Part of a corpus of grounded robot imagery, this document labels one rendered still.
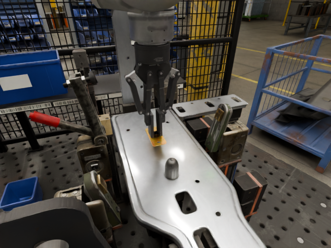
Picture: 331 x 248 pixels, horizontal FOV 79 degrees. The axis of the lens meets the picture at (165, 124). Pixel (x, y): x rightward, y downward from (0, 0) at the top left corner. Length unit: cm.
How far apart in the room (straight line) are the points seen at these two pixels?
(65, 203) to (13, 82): 68
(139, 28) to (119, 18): 30
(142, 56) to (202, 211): 33
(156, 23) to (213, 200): 36
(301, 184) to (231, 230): 64
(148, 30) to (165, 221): 35
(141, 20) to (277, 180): 81
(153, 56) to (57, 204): 31
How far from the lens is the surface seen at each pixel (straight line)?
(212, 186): 47
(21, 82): 86
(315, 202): 98
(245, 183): 51
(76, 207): 23
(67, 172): 99
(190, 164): 51
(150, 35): 41
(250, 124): 240
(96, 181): 35
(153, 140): 53
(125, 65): 73
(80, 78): 43
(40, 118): 48
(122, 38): 71
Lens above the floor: 135
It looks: 33 degrees down
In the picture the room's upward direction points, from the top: straight up
